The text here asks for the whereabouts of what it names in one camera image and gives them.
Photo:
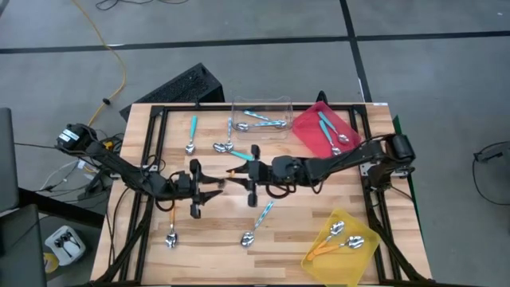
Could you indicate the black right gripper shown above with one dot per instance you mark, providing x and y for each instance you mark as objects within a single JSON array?
[{"x": 265, "y": 173}]

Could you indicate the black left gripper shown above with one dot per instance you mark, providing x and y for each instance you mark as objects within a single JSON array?
[{"x": 195, "y": 187}]

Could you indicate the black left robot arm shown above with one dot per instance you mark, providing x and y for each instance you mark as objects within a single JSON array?
[{"x": 119, "y": 167}]

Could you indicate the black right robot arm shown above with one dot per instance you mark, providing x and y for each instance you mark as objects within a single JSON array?
[{"x": 342, "y": 159}]

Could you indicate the clear plastic bin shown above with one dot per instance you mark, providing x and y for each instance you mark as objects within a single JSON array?
[{"x": 279, "y": 107}]

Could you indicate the pink translucent plastic bin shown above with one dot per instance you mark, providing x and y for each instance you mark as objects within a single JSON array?
[{"x": 339, "y": 127}]

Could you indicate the yellow power plug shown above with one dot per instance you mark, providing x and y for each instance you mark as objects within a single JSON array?
[{"x": 107, "y": 144}]

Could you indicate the black stand base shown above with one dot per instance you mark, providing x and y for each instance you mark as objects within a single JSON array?
[{"x": 95, "y": 184}]

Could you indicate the yellow translucent plastic bin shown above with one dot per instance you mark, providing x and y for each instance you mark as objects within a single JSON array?
[{"x": 346, "y": 267}]

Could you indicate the white plastic tray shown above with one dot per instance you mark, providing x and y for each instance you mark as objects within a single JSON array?
[{"x": 75, "y": 251}]

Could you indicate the black base beam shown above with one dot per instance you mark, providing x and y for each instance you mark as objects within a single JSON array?
[{"x": 60, "y": 207}]

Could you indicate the black earphones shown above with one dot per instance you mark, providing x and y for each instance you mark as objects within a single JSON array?
[{"x": 63, "y": 240}]

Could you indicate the yellow tape roll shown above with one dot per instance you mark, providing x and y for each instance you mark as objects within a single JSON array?
[{"x": 52, "y": 268}]

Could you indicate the black furniture panel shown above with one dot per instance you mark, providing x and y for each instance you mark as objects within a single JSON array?
[
  {"x": 20, "y": 247},
  {"x": 8, "y": 159}
]

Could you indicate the grey floor device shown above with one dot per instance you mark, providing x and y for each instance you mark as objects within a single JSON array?
[{"x": 496, "y": 151}]

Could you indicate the black aluminium table frame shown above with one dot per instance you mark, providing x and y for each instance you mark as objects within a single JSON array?
[{"x": 179, "y": 108}]

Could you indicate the black pointed bracket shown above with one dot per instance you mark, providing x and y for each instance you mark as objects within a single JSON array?
[{"x": 322, "y": 97}]

